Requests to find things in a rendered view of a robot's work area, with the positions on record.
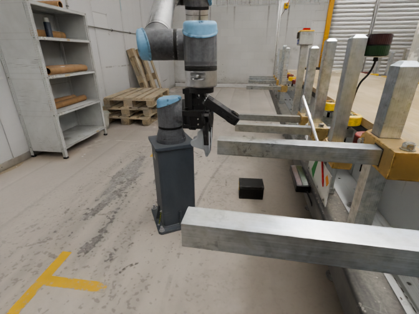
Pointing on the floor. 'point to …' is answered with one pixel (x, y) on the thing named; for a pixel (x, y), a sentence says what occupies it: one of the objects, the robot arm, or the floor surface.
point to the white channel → (414, 47)
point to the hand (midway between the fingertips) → (209, 152)
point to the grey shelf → (42, 115)
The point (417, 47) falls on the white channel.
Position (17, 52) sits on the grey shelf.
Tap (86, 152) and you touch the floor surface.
